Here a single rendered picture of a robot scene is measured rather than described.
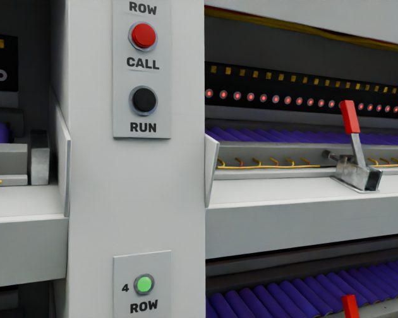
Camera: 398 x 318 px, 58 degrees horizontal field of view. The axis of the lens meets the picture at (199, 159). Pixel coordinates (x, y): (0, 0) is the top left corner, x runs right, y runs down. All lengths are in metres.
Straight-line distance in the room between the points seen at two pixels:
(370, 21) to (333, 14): 0.05
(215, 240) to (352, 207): 0.14
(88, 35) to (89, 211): 0.11
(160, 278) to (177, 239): 0.03
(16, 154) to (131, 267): 0.11
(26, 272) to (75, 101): 0.11
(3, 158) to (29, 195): 0.03
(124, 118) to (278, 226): 0.16
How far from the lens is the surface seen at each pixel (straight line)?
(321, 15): 0.37
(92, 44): 0.25
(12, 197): 0.27
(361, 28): 0.41
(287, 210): 0.31
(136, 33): 0.25
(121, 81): 0.25
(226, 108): 0.47
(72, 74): 0.24
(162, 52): 0.26
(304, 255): 0.56
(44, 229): 0.24
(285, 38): 0.59
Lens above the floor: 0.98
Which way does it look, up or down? 1 degrees up
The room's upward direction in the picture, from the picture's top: straight up
